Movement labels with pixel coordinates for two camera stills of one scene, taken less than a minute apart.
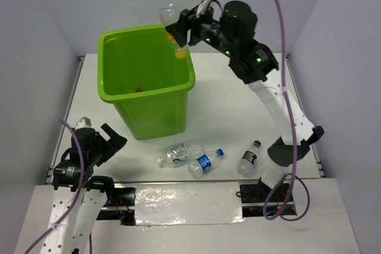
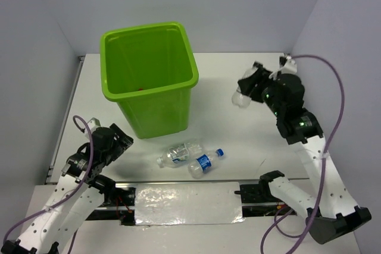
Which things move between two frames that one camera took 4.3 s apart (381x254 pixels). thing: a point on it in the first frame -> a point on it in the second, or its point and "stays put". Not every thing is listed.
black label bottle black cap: x=246 y=166 -> x=242 y=97
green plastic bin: x=139 y=71 stays put
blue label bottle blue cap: x=198 y=167 stays put
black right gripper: x=187 y=19 -> x=262 y=72
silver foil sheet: x=188 y=203 stays put
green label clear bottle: x=180 y=154 stays put
